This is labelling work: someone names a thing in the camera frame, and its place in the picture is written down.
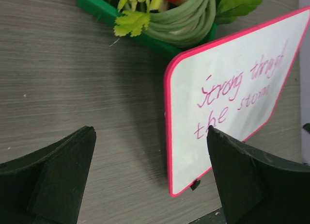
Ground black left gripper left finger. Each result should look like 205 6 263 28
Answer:
0 126 96 224

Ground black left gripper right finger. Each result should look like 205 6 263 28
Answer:
207 126 310 224

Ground pink framed whiteboard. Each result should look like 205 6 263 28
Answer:
164 7 310 196

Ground black whiteboard foot clip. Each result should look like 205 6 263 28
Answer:
190 179 201 191

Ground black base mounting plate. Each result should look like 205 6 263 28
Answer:
188 208 227 224

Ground green toy long beans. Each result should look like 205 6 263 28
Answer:
144 0 216 48

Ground round green toy leaf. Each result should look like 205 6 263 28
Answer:
215 0 263 25

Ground green plastic vegetable tray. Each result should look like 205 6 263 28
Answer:
77 0 221 59

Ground light green toy celery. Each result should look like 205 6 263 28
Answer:
113 0 162 37

